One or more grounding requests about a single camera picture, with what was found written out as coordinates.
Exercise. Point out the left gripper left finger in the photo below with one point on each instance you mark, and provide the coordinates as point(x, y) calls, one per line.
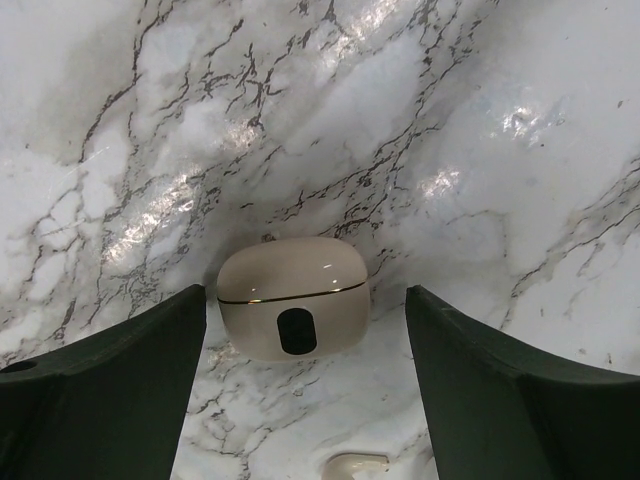
point(109, 406)

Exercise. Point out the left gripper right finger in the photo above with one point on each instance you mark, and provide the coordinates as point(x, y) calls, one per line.
point(498, 408)

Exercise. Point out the beige earbud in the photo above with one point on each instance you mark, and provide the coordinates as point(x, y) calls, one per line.
point(344, 466)

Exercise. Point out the beige earbud charging case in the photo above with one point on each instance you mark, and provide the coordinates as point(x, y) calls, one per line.
point(293, 299)

